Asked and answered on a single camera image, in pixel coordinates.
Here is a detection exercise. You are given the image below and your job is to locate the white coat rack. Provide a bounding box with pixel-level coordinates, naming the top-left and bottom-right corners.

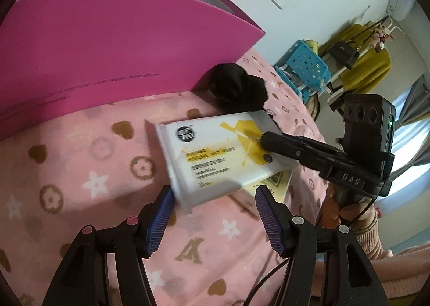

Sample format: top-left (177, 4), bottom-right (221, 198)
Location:
top-left (324, 15), bottom-right (405, 105)

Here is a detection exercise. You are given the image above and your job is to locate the black shoulder bag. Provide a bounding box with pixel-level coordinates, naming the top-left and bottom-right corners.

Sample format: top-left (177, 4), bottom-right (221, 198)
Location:
top-left (327, 41), bottom-right (360, 70)

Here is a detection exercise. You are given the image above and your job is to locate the pink printed blanket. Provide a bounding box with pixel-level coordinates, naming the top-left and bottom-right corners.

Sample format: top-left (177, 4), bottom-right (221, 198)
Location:
top-left (0, 47), bottom-right (336, 306)

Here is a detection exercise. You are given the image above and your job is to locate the grey curtain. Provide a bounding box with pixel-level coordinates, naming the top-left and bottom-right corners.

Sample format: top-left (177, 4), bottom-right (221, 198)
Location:
top-left (396, 74), bottom-right (430, 125)

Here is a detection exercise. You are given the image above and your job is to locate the flat yellow pack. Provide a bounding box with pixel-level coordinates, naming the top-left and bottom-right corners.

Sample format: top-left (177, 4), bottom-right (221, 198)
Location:
top-left (240, 170), bottom-right (293, 216)

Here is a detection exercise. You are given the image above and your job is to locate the white yellow wet wipes pack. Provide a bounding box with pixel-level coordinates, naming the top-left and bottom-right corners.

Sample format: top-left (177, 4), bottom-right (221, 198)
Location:
top-left (155, 109), bottom-right (299, 214)

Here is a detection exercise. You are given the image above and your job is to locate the black cloth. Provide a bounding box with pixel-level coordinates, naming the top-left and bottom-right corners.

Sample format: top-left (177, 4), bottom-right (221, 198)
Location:
top-left (208, 63), bottom-right (269, 113)

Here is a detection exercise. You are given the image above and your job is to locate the person's right hand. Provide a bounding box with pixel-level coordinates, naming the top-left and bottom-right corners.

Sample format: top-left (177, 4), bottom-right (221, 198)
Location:
top-left (321, 183), bottom-right (372, 231)

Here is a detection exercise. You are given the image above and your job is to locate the pink cardboard box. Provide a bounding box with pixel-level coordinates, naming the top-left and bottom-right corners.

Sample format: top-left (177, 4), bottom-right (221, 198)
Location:
top-left (0, 0), bottom-right (266, 142)

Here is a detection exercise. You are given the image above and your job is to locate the blue basket cart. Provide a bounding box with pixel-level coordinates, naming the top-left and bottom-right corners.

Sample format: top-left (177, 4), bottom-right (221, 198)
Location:
top-left (274, 39), bottom-right (331, 105)

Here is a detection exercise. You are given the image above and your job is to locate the mustard yellow coat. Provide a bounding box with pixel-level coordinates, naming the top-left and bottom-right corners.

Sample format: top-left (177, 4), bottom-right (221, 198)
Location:
top-left (319, 24), bottom-right (392, 98)

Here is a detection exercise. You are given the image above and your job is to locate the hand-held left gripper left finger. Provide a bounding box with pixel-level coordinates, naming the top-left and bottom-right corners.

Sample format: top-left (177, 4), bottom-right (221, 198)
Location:
top-left (42, 185), bottom-right (175, 306)

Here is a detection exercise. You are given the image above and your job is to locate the pink plush charm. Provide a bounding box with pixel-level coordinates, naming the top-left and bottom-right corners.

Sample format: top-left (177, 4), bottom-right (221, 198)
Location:
top-left (371, 24), bottom-right (390, 53)

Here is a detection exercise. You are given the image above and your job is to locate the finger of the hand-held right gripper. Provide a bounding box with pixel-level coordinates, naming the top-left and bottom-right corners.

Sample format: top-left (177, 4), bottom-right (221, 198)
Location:
top-left (271, 131), bottom-right (344, 163)
top-left (260, 133), bottom-right (336, 177)

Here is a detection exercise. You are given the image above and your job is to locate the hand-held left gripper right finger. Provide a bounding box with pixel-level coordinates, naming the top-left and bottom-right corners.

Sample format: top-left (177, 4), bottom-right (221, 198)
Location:
top-left (255, 185), bottom-right (390, 306)

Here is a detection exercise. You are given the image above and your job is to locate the person's right forearm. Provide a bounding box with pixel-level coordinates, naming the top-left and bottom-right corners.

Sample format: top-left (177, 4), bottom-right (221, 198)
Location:
top-left (351, 207), bottom-right (425, 303)

